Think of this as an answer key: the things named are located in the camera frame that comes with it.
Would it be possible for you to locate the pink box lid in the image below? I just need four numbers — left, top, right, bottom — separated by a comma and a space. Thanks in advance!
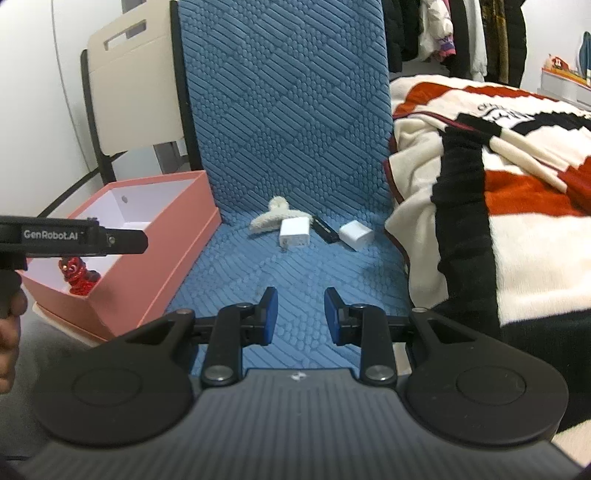
31, 302, 108, 344

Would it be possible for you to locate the brown patterned hanging garment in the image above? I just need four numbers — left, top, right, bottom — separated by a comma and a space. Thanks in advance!
479, 0, 509, 84

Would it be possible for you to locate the red glossy figurine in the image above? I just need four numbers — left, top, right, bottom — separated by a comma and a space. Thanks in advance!
58, 257, 101, 296

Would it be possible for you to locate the white charger with prongs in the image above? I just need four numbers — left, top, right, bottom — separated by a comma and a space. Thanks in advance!
278, 219, 312, 253

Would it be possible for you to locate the black hanging coat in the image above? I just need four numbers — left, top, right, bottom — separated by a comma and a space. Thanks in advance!
504, 0, 528, 88

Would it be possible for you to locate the white plain charger block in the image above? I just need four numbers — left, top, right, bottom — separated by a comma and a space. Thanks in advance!
339, 220, 375, 252

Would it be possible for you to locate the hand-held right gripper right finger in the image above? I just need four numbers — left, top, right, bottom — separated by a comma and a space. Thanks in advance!
324, 286, 479, 387

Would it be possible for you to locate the white puffy hanging jacket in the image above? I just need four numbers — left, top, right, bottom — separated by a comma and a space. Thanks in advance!
417, 0, 457, 64

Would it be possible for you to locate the white fluffy hair claw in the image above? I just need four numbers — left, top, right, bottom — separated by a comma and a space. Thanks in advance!
249, 196, 314, 234

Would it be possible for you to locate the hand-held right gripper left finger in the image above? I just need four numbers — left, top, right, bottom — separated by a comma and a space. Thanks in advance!
123, 286, 280, 387

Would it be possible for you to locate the pink cardboard box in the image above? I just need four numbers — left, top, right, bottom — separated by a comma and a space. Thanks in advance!
18, 170, 223, 343

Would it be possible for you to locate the beige folding chair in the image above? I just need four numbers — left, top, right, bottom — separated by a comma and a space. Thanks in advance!
80, 0, 205, 186

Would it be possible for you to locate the blue quilted mat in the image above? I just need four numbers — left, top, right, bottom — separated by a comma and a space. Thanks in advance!
165, 0, 413, 376

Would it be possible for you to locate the person's left hand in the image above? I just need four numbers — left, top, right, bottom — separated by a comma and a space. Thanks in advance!
0, 290, 29, 396

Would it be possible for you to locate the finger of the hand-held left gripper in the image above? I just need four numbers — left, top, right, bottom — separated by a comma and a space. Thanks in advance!
81, 225, 149, 257

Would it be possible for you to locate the black rectangular lighter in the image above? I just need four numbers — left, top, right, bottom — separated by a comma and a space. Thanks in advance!
311, 217, 340, 244

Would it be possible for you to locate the white storage box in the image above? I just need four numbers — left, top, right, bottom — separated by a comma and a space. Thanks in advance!
537, 67, 591, 110

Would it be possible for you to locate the black hanging jacket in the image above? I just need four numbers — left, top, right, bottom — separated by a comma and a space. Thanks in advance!
382, 0, 424, 73

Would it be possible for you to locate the white hanging garment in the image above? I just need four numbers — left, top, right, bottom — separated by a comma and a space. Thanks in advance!
461, 0, 489, 82

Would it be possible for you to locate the red white black blanket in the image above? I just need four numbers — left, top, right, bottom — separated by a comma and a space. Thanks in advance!
384, 74, 591, 468

